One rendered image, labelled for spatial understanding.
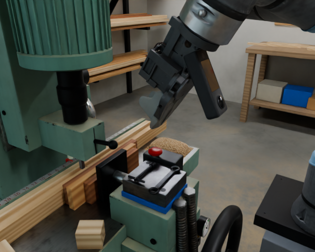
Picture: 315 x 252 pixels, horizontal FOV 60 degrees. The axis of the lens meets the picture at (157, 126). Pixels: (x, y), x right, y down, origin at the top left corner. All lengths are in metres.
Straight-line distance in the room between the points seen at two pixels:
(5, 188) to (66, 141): 0.25
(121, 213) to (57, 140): 0.21
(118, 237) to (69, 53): 0.35
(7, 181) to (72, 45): 0.43
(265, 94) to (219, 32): 3.01
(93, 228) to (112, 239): 0.05
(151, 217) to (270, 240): 0.65
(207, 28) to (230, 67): 3.56
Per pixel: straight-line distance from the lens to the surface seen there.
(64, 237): 0.59
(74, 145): 0.60
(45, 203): 0.62
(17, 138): 0.69
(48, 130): 0.65
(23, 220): 0.61
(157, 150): 0.57
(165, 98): 0.47
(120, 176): 0.61
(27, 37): 0.52
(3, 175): 0.78
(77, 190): 0.62
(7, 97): 0.66
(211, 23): 0.42
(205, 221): 0.91
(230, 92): 4.05
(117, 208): 0.57
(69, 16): 0.49
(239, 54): 3.91
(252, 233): 1.92
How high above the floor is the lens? 1.31
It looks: 24 degrees down
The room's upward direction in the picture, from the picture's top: straight up
